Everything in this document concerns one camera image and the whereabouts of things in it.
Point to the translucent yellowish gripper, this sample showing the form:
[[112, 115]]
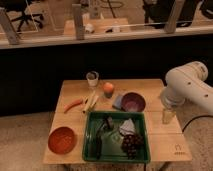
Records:
[[168, 115]]

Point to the blue sponge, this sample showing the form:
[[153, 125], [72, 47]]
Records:
[[117, 102]]

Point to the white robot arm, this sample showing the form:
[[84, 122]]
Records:
[[186, 82]]

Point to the purple bowl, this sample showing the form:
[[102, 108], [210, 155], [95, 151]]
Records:
[[133, 102]]

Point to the orange bowl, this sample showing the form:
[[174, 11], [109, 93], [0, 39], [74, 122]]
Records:
[[62, 140]]

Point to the crumpled white cloth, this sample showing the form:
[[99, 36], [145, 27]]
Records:
[[127, 127]]

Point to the bunch of dark grapes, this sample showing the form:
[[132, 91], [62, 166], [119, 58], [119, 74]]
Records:
[[131, 144]]

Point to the black utensil in tray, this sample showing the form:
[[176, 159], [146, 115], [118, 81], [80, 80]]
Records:
[[106, 125]]

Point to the green toy vegetable in tray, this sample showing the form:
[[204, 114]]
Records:
[[111, 143]]

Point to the green plastic tray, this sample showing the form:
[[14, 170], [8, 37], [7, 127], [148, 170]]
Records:
[[94, 121]]

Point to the orange fruit on cup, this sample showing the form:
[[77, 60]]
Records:
[[108, 89]]

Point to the clear measuring cup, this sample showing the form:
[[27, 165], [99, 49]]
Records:
[[92, 78]]

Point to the orange carrot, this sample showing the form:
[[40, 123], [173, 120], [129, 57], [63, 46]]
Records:
[[73, 104]]

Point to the black office chair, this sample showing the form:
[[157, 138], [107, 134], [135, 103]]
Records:
[[20, 6]]

